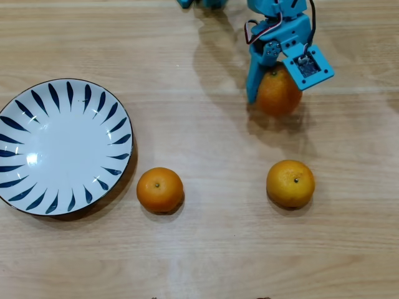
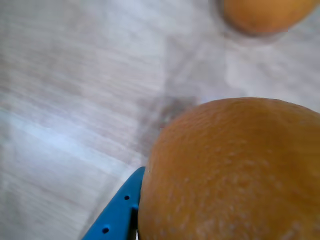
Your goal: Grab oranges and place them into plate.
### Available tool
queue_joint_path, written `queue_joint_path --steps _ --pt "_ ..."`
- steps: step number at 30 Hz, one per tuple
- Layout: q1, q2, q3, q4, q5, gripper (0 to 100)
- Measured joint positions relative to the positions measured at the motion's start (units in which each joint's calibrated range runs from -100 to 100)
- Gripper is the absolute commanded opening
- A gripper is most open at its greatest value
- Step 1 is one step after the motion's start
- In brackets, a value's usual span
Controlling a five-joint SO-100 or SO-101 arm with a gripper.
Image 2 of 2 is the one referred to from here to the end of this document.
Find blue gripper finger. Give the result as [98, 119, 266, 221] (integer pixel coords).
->
[81, 166, 147, 240]

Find dark orange oval mandarin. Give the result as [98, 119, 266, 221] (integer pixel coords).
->
[136, 96, 320, 240]

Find small round orange mandarin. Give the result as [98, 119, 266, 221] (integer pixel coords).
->
[222, 0, 320, 36]

